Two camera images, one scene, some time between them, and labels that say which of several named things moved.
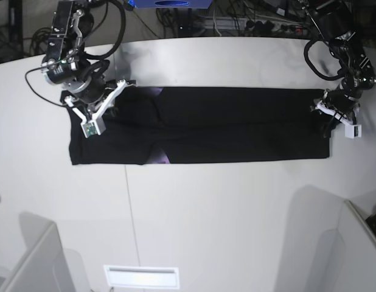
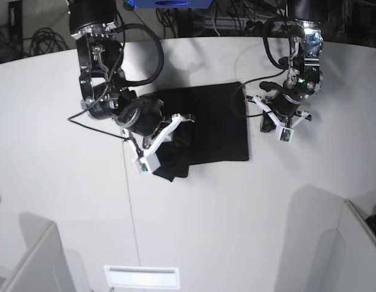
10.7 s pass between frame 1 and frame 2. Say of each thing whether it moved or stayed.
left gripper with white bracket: moved
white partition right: stayed
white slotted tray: stayed
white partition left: stayed
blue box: stayed
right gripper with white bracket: moved
